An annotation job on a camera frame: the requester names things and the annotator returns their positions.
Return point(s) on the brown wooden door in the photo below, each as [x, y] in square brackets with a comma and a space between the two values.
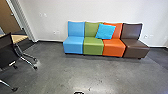
[7, 16]

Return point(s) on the green sofa seat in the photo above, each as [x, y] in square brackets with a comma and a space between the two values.
[93, 46]

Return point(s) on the blue sofa seat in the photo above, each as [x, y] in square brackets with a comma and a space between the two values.
[74, 43]

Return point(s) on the cyan square cushion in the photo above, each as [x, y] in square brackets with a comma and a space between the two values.
[105, 31]

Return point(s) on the orange sofa seat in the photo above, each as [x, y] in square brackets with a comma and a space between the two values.
[114, 47]

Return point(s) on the brown sofa seat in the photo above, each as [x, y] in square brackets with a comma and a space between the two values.
[135, 48]

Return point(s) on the light wooden table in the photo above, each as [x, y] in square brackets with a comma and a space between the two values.
[19, 38]

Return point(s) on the white wall outlet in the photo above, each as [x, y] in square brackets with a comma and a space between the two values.
[146, 36]
[56, 32]

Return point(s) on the white wall light switch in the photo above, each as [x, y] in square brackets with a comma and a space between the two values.
[43, 14]

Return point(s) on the white door frame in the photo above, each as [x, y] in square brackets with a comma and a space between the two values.
[25, 20]

